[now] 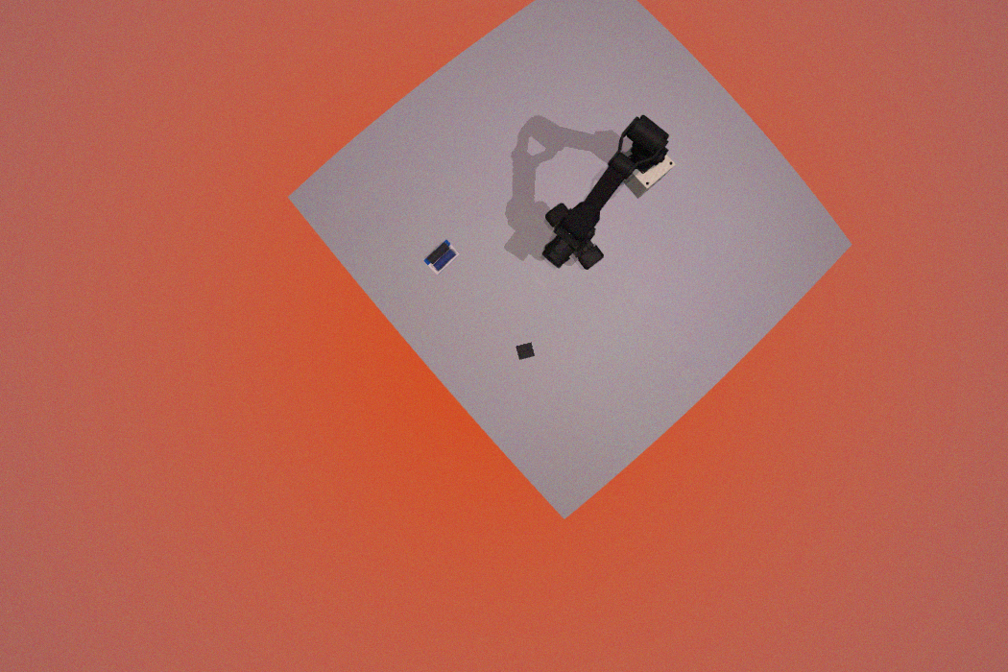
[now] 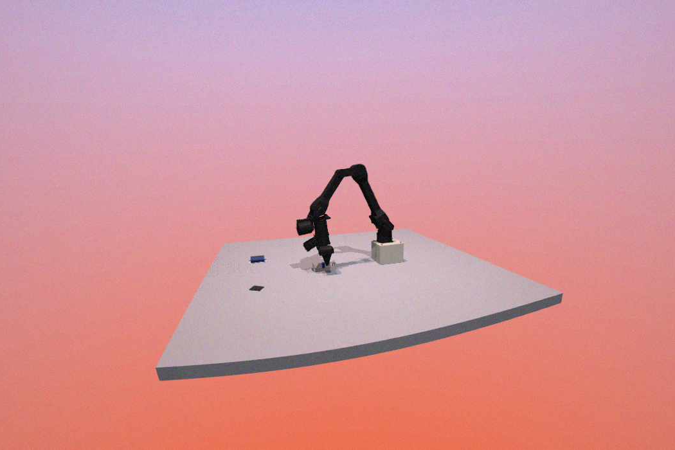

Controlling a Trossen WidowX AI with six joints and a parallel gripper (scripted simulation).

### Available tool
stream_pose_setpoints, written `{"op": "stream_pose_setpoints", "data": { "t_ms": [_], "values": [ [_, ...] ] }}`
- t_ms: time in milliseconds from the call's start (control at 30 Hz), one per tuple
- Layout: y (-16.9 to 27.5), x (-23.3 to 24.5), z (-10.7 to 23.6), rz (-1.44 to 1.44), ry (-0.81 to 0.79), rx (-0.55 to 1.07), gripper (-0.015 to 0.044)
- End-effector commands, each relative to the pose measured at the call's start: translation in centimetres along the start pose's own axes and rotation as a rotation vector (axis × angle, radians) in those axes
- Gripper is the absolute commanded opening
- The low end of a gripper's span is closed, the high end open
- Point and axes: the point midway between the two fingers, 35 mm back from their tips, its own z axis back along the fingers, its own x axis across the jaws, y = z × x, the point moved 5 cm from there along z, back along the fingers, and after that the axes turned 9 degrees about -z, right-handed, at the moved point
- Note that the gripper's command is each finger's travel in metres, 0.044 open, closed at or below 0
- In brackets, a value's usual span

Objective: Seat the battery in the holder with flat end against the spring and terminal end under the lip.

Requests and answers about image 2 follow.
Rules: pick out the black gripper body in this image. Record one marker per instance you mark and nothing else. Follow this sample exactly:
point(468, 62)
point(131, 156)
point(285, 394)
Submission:
point(323, 241)

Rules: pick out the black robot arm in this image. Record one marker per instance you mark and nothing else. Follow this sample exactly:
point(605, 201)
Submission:
point(319, 206)

